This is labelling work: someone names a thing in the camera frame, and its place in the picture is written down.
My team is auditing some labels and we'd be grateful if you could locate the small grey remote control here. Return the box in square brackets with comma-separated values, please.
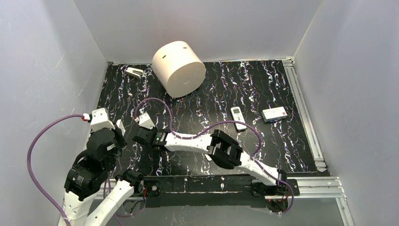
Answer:
[231, 106, 247, 131]

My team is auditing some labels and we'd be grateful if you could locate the white remote control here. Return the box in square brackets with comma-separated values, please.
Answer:
[116, 119, 126, 137]

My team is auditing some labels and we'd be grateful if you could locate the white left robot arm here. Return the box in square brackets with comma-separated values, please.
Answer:
[58, 120, 144, 226]

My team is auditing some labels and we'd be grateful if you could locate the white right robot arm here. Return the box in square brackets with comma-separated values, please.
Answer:
[132, 127, 287, 188]

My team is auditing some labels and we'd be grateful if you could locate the white stapler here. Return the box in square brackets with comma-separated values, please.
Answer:
[125, 67, 144, 79]

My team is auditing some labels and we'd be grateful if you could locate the white cylindrical container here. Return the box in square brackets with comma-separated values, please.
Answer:
[152, 41, 206, 98]

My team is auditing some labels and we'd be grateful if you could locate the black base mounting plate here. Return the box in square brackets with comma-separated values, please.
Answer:
[144, 174, 291, 212]

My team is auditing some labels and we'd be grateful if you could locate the white battery box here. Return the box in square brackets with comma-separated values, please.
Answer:
[262, 107, 287, 122]

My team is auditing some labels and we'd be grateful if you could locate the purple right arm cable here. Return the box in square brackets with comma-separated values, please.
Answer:
[134, 97, 295, 215]

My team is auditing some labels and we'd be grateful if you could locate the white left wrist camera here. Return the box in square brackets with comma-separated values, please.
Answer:
[82, 108, 115, 132]

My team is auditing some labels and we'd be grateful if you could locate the aluminium frame rail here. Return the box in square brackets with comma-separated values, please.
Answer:
[282, 58, 354, 226]

